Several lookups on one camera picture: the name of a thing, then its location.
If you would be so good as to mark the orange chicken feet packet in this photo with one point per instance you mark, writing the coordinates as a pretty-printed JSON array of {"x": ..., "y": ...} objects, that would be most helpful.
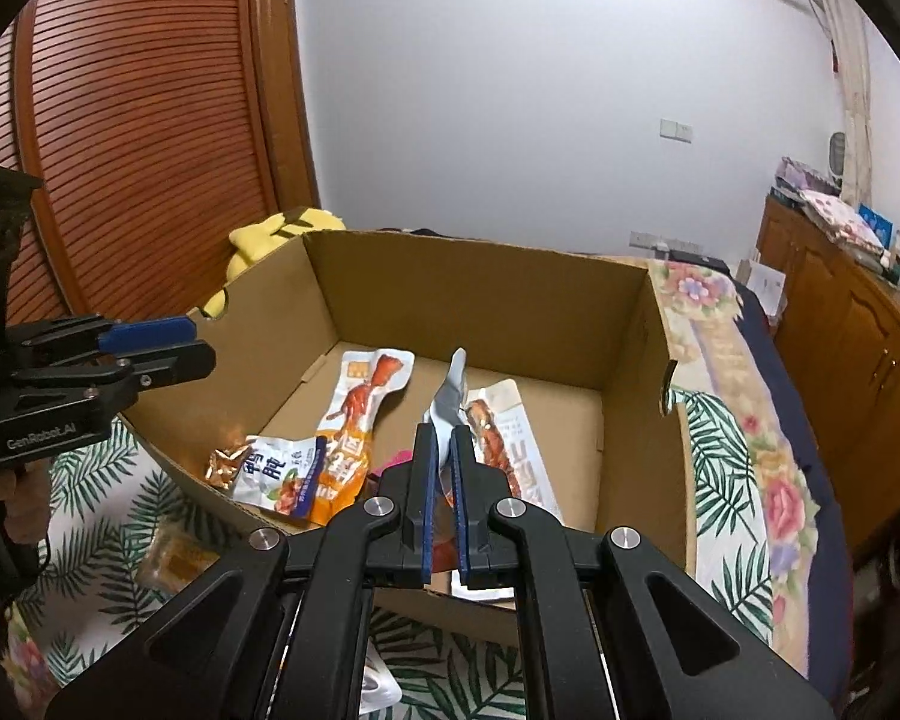
[{"x": 360, "y": 397}]

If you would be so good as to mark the wooden cabinet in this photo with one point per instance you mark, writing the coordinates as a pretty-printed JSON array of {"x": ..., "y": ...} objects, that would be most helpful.
[{"x": 847, "y": 360}]

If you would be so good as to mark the white paper bag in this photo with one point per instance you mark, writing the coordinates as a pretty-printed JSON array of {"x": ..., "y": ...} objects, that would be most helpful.
[{"x": 766, "y": 291}]

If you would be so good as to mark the white and blue snack packet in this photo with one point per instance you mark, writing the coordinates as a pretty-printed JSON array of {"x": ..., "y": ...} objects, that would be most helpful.
[{"x": 270, "y": 476}]

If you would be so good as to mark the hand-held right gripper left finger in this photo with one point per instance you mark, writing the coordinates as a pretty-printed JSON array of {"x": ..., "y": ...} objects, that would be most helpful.
[{"x": 424, "y": 495}]

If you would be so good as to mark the brown cardboard box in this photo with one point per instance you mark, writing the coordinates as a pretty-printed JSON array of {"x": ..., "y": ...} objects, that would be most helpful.
[{"x": 495, "y": 292}]

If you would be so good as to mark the leaf print blanket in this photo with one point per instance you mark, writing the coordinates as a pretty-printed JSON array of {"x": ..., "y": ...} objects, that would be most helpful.
[{"x": 712, "y": 480}]

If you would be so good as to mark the patterned curtain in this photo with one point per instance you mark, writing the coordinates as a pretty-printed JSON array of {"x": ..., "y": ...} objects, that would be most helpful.
[{"x": 851, "y": 90}]

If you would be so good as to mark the yellow plush toy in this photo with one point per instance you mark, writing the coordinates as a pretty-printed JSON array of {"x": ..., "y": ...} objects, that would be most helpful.
[{"x": 285, "y": 229}]

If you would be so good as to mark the small white fan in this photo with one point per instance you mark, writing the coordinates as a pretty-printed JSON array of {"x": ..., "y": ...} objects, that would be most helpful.
[{"x": 838, "y": 157}]

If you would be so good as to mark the blue box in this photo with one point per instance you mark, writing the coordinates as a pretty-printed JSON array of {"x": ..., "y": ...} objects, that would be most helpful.
[{"x": 876, "y": 223}]

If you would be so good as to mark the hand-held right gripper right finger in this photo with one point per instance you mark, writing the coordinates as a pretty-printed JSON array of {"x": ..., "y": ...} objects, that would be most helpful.
[{"x": 463, "y": 495}]

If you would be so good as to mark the long white snack packet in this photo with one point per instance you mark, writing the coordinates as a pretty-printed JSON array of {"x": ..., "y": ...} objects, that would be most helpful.
[{"x": 506, "y": 442}]

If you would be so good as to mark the white wrapper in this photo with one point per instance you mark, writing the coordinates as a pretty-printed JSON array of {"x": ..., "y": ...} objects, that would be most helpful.
[{"x": 381, "y": 684}]

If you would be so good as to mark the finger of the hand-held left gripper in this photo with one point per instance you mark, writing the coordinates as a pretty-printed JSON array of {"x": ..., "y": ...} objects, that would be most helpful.
[
  {"x": 176, "y": 364},
  {"x": 150, "y": 332}
]

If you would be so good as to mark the silver and red snack packet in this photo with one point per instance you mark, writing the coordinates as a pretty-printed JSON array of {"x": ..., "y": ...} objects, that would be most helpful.
[{"x": 450, "y": 390}]

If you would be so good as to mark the white wall switch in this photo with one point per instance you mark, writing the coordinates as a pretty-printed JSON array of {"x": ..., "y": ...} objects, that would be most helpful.
[{"x": 676, "y": 130}]

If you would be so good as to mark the stack of folded cloths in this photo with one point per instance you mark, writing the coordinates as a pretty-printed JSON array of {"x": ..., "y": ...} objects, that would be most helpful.
[{"x": 832, "y": 210}]

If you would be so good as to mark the small orange candy wrapper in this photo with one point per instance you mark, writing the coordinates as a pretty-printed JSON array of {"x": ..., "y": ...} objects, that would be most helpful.
[{"x": 225, "y": 469}]

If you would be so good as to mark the brown cake packet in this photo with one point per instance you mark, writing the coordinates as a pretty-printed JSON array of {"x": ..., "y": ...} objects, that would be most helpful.
[{"x": 176, "y": 555}]

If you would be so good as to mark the pink snack packet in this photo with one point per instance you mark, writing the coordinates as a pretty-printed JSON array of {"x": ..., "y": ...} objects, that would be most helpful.
[{"x": 397, "y": 459}]

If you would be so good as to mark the brown slatted wardrobe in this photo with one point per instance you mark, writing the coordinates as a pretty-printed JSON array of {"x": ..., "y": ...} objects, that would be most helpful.
[{"x": 142, "y": 127}]

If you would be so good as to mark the person's left hand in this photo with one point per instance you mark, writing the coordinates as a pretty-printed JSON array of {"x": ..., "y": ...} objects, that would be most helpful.
[{"x": 26, "y": 506}]

